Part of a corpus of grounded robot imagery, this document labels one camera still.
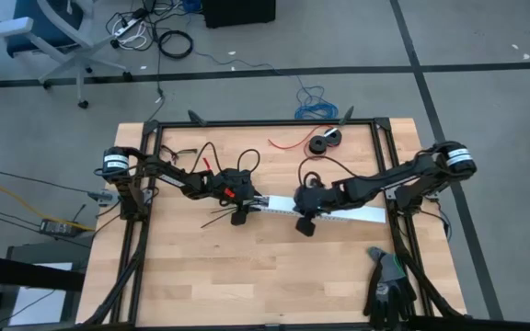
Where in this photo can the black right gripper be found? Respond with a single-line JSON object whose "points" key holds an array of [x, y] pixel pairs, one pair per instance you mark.
{"points": [[311, 202]]}

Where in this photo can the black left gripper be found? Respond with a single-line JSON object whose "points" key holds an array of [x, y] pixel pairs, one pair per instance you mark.
{"points": [[239, 193]]}

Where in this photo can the white duct cover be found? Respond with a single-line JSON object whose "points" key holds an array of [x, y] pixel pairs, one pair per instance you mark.
{"points": [[366, 213]]}

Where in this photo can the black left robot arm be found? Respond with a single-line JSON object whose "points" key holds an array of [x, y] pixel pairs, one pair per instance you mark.
{"points": [[173, 177]]}

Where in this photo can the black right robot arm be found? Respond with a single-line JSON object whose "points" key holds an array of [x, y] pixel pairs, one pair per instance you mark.
{"points": [[394, 179]]}

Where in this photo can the black spool with white label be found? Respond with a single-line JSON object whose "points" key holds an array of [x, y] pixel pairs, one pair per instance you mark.
{"points": [[335, 137]]}

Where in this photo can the safety glasses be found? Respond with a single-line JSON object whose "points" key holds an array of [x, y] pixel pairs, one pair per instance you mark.
{"points": [[177, 151]]}

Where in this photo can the gray and black work glove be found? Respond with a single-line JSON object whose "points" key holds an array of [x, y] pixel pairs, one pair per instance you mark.
{"points": [[391, 287]]}

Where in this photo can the black box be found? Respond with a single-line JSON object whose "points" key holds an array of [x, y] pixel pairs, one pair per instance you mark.
{"points": [[237, 14]]}

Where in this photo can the black power adapter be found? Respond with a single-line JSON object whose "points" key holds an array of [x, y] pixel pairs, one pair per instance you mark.
{"points": [[55, 228]]}

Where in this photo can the white power strip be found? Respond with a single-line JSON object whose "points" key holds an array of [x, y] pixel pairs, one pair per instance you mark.
{"points": [[127, 27]]}

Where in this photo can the gray office chair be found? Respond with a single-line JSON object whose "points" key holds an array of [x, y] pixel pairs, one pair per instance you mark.
{"points": [[81, 50]]}

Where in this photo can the black desk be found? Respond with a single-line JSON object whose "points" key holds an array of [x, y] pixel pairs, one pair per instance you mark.
{"points": [[16, 271]]}

